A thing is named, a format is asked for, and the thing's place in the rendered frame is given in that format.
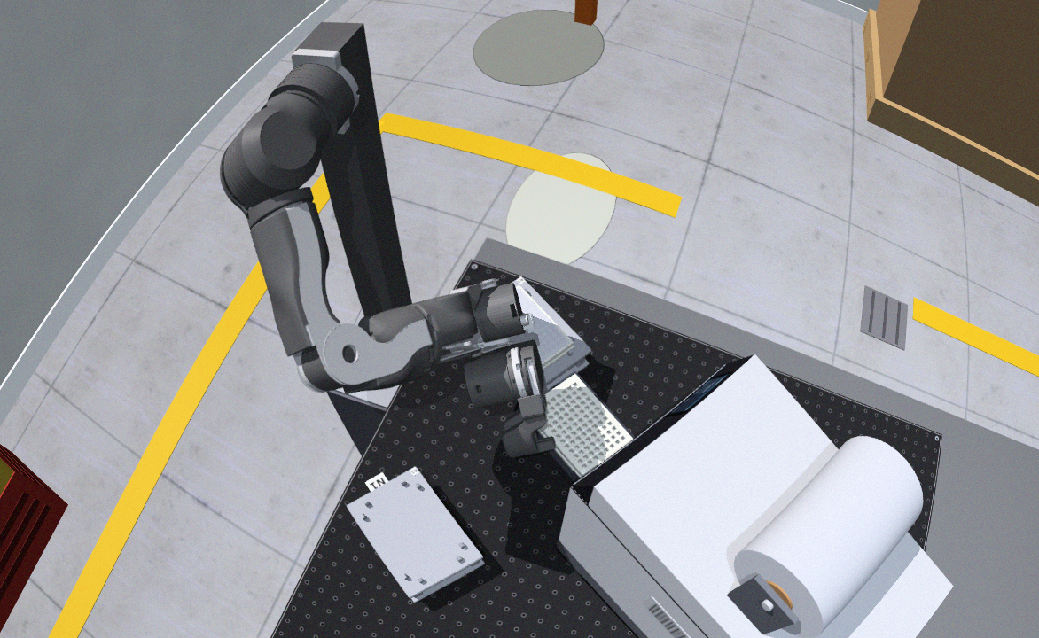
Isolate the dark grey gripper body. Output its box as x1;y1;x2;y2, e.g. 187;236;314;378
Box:
464;340;544;408

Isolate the white label with black lettering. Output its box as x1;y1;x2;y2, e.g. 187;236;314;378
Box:
365;472;388;491

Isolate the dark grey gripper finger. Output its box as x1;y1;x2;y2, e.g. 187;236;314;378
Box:
502;358;555;458
504;390;554;442

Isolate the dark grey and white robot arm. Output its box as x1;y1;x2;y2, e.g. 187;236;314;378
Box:
220;49;535;394

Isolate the white roll of foil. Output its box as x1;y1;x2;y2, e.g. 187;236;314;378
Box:
734;436;924;638

